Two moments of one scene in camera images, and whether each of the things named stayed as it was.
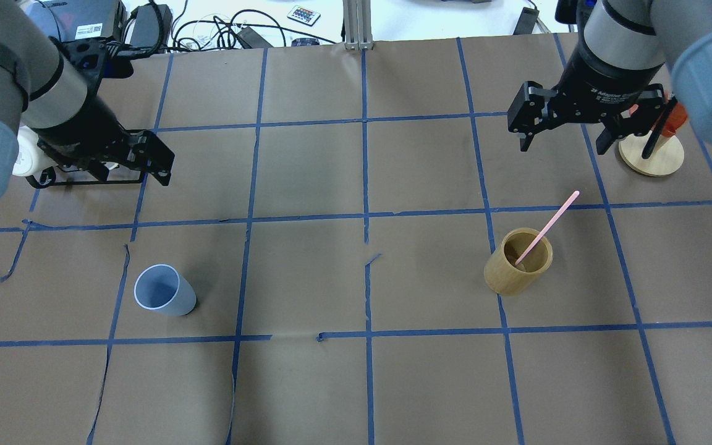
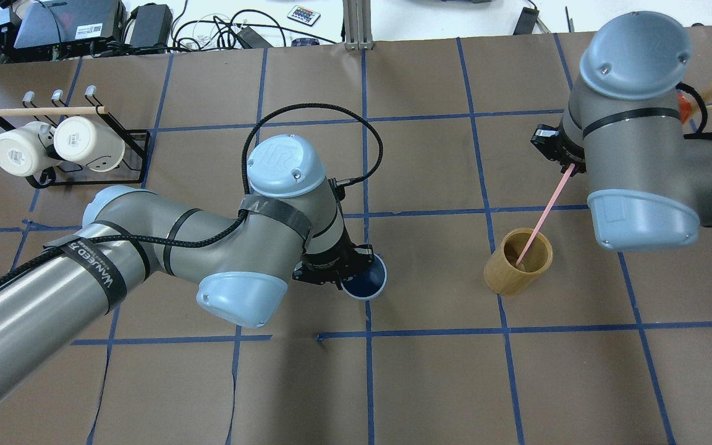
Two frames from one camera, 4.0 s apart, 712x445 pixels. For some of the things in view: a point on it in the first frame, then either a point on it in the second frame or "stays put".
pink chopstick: [547, 228] -> [546, 214]
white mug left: [31, 159] stays put
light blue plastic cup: [161, 288] -> [369, 283]
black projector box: [77, 20] stays put
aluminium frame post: [358, 28] stays put
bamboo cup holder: [504, 277] stays put
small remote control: [304, 15] stays put
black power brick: [151, 27] stays put
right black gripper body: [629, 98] -> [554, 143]
